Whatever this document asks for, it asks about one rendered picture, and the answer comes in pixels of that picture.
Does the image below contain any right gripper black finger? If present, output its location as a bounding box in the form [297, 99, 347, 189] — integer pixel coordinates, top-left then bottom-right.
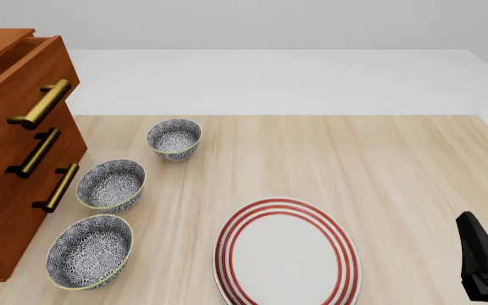
[456, 211, 488, 278]

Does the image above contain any white plate with red rings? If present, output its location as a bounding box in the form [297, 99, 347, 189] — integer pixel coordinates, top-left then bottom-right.
[212, 196, 363, 305]

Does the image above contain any small patterned bowl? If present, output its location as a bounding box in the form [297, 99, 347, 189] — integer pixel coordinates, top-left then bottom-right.
[146, 118, 203, 163]

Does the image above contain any medium patterned bowl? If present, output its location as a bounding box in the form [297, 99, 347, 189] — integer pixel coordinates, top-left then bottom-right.
[75, 158, 147, 214]

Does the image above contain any large patterned bowl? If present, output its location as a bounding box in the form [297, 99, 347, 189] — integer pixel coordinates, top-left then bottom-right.
[46, 213, 135, 291]

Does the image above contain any dark brass drawer handle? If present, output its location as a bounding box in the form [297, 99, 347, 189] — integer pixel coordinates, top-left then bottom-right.
[4, 127, 63, 180]
[30, 163, 80, 214]

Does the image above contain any wooden drawer with dark handle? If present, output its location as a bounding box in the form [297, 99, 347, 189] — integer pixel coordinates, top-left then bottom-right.
[0, 100, 84, 230]
[0, 126, 89, 283]

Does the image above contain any bright brass drawer handle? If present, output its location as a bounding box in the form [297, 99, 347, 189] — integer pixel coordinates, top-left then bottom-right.
[6, 79, 73, 131]

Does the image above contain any wooden drawer with bright handle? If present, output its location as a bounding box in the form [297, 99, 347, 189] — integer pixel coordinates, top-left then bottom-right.
[0, 35, 81, 160]

